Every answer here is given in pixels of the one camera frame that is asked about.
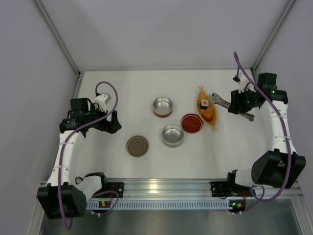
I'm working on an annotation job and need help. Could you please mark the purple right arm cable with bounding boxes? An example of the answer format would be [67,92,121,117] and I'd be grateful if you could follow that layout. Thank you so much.
[233,51,293,201]

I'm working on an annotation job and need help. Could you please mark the red round lid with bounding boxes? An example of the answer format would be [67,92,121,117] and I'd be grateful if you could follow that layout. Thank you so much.
[181,114,203,134]

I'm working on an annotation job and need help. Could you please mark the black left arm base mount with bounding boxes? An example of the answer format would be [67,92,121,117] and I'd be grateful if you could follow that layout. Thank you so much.
[105,181,124,198]

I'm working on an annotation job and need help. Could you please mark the orange fried shrimp piece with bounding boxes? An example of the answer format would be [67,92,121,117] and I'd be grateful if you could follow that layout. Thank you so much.
[203,111,214,121]

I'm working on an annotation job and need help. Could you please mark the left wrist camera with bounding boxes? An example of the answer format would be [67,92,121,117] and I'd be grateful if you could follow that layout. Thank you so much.
[94,93,112,112]

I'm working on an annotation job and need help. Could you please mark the beige band metal container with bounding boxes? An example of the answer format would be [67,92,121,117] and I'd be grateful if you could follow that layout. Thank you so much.
[162,124,184,147]

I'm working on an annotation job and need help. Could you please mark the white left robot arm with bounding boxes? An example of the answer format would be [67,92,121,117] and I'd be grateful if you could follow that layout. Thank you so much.
[37,93,122,219]

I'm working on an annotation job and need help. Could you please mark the sushi roll orange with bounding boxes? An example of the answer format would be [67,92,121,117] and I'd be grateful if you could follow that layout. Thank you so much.
[200,99,209,110]

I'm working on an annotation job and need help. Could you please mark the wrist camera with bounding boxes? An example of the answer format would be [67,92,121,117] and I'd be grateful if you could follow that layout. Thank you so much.
[94,93,112,112]
[233,72,250,93]

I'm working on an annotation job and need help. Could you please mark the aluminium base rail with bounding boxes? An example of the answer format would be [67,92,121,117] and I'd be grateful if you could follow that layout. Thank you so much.
[40,178,301,198]

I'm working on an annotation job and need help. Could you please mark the metal tongs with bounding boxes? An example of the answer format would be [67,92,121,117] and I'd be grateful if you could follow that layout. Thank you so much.
[209,93,255,122]

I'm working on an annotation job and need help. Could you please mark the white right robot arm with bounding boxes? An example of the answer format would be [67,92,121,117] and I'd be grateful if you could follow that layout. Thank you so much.
[228,73,306,189]

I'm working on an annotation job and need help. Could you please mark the aluminium frame post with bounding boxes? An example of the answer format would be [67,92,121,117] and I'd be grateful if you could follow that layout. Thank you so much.
[32,0,82,98]
[250,0,298,75]

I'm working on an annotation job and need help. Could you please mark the slotted grey cable duct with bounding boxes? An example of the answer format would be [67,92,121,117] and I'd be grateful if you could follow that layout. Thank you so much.
[87,199,246,211]

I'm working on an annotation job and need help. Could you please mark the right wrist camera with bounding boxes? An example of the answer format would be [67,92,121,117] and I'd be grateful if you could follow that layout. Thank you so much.
[233,72,250,93]

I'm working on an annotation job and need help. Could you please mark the right aluminium frame post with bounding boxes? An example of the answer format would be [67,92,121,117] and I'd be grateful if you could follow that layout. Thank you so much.
[250,0,298,75]

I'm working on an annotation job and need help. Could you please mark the brown round lid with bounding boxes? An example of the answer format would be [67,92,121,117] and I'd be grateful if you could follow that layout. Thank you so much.
[126,135,149,158]

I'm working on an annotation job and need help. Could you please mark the red band metal container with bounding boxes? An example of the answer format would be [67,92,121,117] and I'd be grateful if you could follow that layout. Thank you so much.
[153,97,173,118]

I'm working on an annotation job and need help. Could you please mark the left aluminium frame post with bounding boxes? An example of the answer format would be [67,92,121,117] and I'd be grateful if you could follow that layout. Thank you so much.
[32,0,82,98]

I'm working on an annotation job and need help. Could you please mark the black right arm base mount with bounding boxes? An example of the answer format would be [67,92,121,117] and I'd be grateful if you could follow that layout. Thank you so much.
[210,181,251,199]

